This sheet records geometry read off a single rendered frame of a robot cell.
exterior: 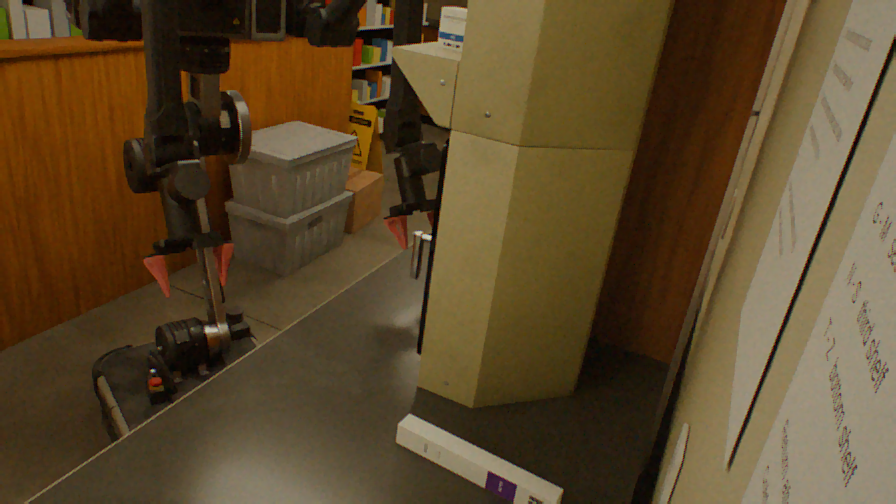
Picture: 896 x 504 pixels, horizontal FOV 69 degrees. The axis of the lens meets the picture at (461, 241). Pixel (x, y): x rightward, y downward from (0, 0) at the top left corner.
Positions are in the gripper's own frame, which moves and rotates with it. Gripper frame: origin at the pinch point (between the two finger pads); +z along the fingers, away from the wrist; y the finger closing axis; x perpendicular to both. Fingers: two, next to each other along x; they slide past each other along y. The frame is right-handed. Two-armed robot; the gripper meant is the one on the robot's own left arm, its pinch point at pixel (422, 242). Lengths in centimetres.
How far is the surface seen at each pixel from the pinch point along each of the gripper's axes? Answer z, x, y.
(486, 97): -19, -52, -20
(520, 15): -28, -60, -19
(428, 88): -23, -44, -24
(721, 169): -3, -58, 28
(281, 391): 19.9, -13.4, -43.5
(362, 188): -37, 222, 119
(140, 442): 21, -14, -66
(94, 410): 37, 147, -51
